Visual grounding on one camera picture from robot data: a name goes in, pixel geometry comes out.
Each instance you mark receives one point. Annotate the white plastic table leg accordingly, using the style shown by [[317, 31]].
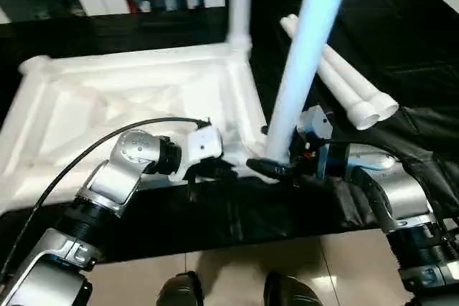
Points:
[[305, 51], [240, 5], [342, 84], [358, 76]]

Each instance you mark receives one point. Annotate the white plastic table top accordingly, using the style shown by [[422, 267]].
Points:
[[107, 80]]

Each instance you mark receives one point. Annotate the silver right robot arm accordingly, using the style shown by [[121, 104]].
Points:
[[405, 191]]

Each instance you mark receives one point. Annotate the black work mat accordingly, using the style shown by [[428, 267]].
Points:
[[394, 33]]

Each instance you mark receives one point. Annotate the small red bottle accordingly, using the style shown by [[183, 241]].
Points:
[[132, 1]]

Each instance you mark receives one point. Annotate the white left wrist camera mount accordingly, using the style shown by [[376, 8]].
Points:
[[204, 143]]

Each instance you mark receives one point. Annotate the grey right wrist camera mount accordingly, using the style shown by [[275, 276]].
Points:
[[317, 121]]

